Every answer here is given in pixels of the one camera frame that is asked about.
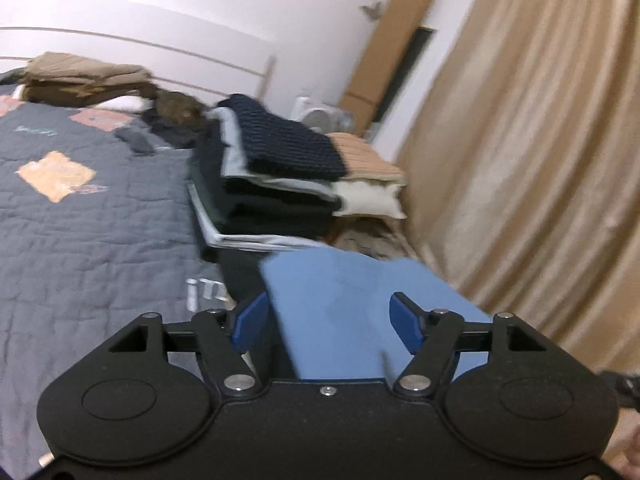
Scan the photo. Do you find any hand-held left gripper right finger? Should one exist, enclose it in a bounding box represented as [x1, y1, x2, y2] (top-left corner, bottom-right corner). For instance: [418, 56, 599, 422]
[389, 290, 548, 401]

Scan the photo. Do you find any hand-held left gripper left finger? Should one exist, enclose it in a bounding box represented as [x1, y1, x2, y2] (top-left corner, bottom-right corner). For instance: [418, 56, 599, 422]
[107, 291, 271, 401]

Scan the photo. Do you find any blue garment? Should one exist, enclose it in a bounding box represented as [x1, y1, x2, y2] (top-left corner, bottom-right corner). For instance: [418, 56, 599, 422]
[260, 252, 493, 381]

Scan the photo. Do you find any mixed folded clothes stack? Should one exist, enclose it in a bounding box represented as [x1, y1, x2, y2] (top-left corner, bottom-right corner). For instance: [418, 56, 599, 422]
[217, 247, 301, 381]

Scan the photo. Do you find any stack of dark folded clothes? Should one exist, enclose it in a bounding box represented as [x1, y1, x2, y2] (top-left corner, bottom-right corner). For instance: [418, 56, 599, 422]
[186, 92, 348, 251]

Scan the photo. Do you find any cream pillow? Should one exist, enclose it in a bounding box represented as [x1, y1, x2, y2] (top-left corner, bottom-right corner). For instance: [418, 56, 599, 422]
[330, 180, 408, 220]

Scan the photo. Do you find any beige striped pillow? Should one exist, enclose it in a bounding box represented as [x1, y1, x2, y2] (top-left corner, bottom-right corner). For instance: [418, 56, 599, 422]
[327, 131, 406, 183]

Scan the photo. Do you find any grey printed bed quilt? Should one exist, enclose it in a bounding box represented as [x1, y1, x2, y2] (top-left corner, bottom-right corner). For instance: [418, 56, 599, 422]
[0, 82, 236, 476]

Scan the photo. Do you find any dark grey cloth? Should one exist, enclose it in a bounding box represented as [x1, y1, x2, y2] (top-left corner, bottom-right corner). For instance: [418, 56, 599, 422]
[114, 117, 206, 156]

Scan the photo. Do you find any white fan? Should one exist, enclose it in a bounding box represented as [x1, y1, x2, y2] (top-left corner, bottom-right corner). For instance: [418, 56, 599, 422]
[292, 95, 356, 136]

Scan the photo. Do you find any beige curtain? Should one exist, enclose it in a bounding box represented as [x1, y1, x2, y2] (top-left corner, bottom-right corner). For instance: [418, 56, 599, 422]
[397, 0, 640, 376]

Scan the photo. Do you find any olive mottled cloth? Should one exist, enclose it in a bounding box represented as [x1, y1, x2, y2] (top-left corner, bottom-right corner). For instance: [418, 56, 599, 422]
[150, 91, 208, 128]

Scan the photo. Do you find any white pillow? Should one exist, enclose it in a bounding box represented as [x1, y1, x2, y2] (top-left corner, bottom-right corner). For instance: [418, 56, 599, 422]
[97, 94, 153, 113]

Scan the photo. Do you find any black flat panel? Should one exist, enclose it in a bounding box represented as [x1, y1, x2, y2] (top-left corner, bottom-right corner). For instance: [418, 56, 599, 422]
[372, 26, 437, 123]

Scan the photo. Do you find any white headboard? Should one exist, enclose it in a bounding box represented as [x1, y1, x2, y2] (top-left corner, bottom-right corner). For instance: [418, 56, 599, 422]
[0, 0, 278, 106]

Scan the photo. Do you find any folded khaki brown bedding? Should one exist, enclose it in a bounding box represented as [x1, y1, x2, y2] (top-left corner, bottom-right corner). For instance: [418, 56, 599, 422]
[21, 51, 156, 108]

